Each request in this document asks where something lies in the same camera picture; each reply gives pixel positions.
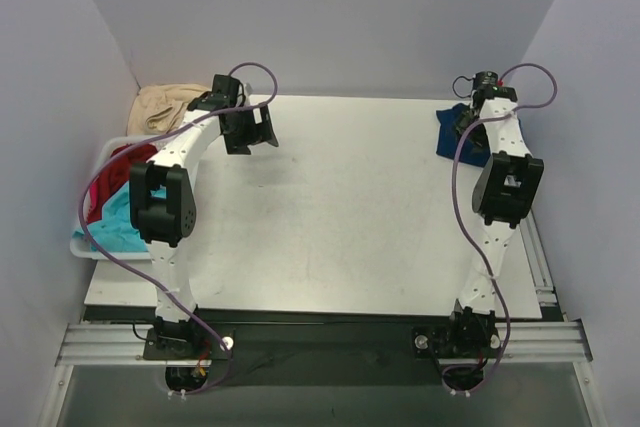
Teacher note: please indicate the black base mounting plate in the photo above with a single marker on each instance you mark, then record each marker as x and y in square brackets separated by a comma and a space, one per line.
[462, 329]

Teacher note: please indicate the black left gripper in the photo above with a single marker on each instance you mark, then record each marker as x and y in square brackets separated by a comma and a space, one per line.
[248, 132]

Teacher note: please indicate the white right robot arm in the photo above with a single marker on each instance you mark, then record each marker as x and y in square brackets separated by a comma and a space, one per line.
[502, 197]

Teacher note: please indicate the right side aluminium rail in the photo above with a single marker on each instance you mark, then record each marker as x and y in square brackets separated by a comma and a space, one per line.
[526, 235]

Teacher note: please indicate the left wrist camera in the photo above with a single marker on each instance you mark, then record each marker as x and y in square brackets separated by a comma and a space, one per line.
[226, 92]

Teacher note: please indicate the beige t-shirt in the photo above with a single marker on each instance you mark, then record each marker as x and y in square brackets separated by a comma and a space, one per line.
[159, 109]

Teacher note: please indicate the aluminium frame rail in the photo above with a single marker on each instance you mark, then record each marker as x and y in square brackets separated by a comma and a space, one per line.
[527, 342]

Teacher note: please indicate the turquoise t-shirt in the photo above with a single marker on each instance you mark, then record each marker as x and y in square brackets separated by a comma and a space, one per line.
[113, 229]

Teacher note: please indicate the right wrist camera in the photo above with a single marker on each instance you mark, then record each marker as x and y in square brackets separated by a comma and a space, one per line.
[485, 85]

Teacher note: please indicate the navy blue mickey t-shirt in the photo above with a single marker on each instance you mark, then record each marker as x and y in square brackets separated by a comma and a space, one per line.
[449, 138]

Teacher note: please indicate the white plastic laundry basket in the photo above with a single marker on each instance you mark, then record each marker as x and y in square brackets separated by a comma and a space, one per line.
[112, 150]

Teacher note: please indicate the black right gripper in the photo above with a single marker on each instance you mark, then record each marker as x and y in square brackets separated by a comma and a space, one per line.
[466, 126]

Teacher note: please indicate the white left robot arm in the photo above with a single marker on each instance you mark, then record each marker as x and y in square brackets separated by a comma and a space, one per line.
[162, 202]

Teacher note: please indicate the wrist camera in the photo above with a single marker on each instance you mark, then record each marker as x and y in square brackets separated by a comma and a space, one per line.
[485, 85]
[226, 92]

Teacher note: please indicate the red t-shirt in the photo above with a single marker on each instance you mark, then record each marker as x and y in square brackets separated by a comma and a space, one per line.
[112, 179]

